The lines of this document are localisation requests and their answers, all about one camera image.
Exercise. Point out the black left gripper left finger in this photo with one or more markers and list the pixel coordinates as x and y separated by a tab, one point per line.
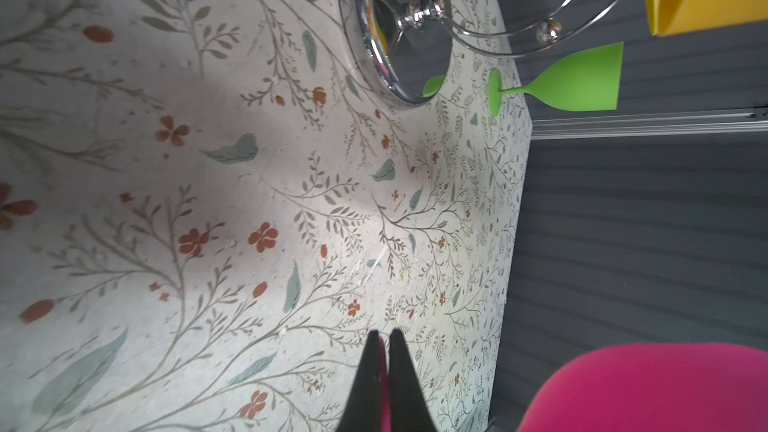
365	406

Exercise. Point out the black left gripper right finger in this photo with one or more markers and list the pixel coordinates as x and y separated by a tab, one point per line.
408	408

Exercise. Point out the pink wine glass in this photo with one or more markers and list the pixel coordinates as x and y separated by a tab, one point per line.
655	387

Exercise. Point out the green wine glass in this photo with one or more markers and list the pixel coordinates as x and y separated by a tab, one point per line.
584	81

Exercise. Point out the chrome wine glass rack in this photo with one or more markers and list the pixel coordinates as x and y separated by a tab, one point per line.
378	32

